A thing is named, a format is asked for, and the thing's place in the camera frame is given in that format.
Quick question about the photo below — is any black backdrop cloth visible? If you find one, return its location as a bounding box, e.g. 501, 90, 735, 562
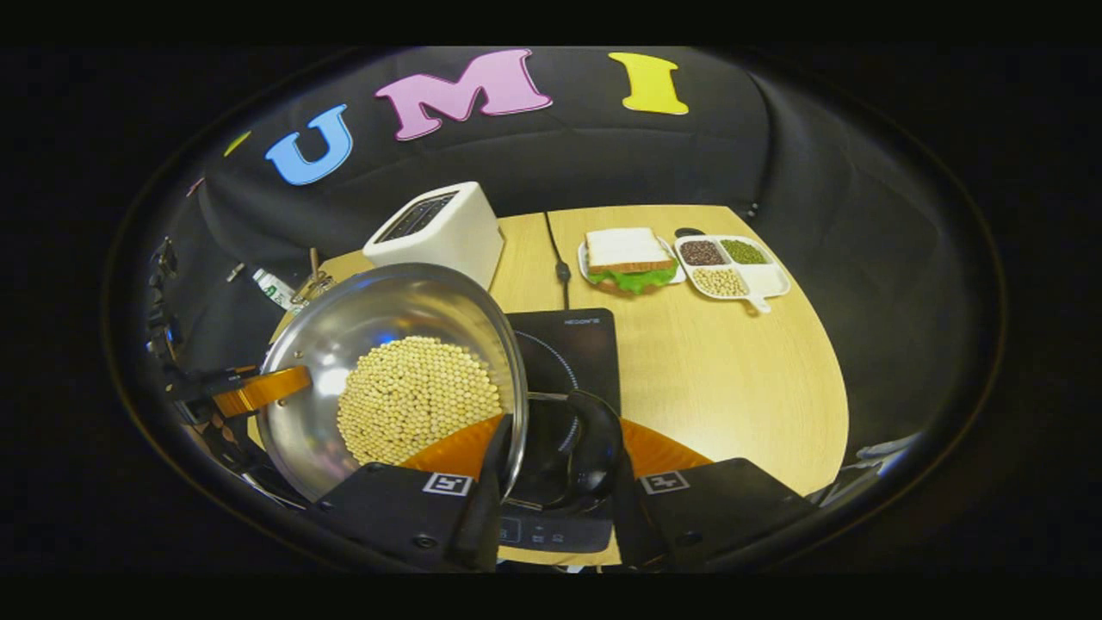
159, 47, 1004, 449

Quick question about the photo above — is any white divided dish of beans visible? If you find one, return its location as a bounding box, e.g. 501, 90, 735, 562
674, 234, 791, 314

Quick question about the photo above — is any white plastic bottle green label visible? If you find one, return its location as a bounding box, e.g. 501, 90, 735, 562
251, 268, 302, 313

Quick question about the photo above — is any pile of yellow soybeans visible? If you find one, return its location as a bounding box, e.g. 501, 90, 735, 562
336, 336, 503, 467

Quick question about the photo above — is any sandwich with lettuce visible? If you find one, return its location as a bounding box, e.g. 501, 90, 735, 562
585, 227, 678, 295

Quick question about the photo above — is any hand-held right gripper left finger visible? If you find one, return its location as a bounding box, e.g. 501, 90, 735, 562
314, 413, 515, 574

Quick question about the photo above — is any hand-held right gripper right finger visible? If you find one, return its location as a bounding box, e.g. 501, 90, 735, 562
613, 418, 820, 571

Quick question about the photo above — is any white toaster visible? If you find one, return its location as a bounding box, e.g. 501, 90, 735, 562
362, 181, 505, 291

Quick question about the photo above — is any black induction cooktop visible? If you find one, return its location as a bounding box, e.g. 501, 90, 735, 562
495, 308, 622, 554

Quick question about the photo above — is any black cooktop power cable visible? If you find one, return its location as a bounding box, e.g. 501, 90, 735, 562
544, 211, 572, 311

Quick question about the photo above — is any stainless steel pot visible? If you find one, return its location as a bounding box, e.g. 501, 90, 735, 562
257, 263, 625, 513

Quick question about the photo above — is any small wire basket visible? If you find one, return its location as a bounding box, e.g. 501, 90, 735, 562
293, 270, 337, 302

